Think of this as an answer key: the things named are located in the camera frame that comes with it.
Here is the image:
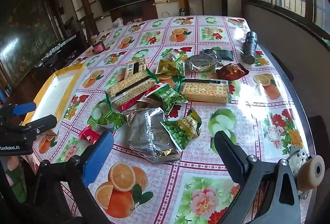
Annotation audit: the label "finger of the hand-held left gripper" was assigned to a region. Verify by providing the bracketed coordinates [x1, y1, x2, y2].
[0, 102, 37, 122]
[22, 115, 58, 134]

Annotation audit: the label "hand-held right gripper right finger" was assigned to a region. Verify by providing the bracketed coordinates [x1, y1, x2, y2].
[214, 130, 302, 224]

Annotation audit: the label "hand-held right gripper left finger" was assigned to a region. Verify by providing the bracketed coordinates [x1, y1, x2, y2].
[28, 132, 114, 224]

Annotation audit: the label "small red sachet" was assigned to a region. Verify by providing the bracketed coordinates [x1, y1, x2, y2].
[79, 125, 100, 145]

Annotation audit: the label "white tray with yellow tape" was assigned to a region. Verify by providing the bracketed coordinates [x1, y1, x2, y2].
[22, 63, 86, 136]

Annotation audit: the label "large silver foil packet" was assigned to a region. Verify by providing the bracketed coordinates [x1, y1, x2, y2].
[127, 108, 181, 163]

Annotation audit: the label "green pea snack packet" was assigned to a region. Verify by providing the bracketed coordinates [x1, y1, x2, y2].
[160, 109, 202, 150]
[90, 103, 127, 133]
[152, 84, 189, 114]

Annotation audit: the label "fruit and flower printed tablecloth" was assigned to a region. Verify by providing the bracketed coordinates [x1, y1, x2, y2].
[39, 15, 314, 224]

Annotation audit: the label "long cracker packet dark edge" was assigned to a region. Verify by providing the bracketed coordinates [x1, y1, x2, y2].
[180, 79, 232, 104]

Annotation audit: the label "long cracker packet green ends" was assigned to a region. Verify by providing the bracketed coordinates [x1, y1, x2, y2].
[106, 67, 158, 111]

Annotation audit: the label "large dark floral painting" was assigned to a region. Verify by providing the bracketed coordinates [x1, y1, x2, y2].
[0, 0, 63, 85]

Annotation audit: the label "red and white sachet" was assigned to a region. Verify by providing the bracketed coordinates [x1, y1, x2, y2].
[140, 85, 161, 101]

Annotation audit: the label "dark red snack packet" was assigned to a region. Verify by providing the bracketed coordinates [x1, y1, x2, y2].
[216, 63, 249, 81]

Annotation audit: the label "dark green snack packet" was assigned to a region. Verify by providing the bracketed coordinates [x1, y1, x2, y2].
[202, 48, 234, 61]

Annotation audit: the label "olive green snack packet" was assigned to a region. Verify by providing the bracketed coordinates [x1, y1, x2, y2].
[155, 59, 185, 78]

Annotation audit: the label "black flashlight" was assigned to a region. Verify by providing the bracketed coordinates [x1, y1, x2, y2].
[242, 31, 259, 64]

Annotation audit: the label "small green snack packet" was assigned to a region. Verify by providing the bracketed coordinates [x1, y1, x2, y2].
[161, 49, 186, 62]

